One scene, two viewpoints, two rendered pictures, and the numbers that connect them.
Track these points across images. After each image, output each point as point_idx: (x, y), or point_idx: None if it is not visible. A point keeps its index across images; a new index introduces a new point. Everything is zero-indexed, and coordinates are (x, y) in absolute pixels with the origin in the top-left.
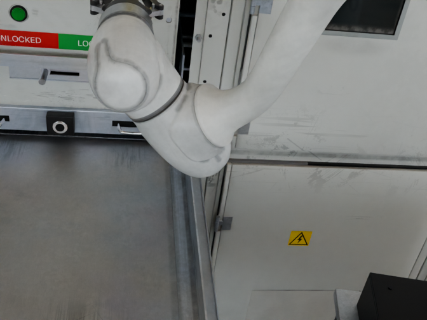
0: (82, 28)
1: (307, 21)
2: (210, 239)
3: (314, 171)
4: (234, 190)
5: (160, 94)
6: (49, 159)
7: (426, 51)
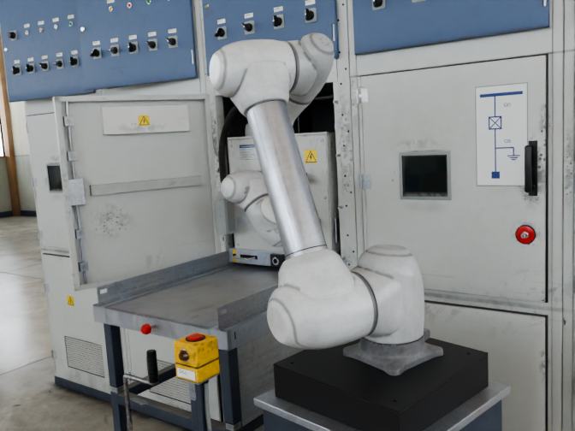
0: None
1: None
2: None
3: (424, 305)
4: None
5: (249, 196)
6: (263, 275)
7: (474, 207)
